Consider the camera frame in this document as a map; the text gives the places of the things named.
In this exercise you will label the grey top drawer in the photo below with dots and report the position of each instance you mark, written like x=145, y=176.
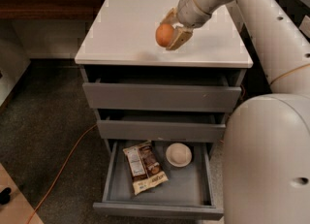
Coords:
x=160, y=97

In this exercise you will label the orange fruit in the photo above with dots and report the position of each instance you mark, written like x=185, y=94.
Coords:
x=164, y=34

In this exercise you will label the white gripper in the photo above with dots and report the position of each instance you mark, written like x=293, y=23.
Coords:
x=189, y=12

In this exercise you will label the grey middle drawer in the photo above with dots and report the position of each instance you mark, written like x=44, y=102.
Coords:
x=174, y=128

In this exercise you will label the white bowl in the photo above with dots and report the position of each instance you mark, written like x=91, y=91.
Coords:
x=179, y=155

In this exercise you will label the grey drawer cabinet white top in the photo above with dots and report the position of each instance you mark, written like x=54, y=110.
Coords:
x=120, y=47

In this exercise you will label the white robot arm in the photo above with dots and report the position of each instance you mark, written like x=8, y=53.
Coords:
x=266, y=168

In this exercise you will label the light wooden board corner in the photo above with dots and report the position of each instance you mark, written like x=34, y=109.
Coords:
x=17, y=210

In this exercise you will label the black object on wooden board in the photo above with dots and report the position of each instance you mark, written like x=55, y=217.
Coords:
x=5, y=196

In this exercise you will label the brown snack bag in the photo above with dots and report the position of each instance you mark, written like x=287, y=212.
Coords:
x=146, y=172

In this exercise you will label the grey bottom drawer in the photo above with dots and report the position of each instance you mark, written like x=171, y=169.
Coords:
x=187, y=194

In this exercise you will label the grey drawer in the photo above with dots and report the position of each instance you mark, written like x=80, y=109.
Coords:
x=160, y=97
x=187, y=194
x=174, y=128

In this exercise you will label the white wall cabinet at left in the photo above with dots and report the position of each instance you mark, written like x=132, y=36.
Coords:
x=13, y=62

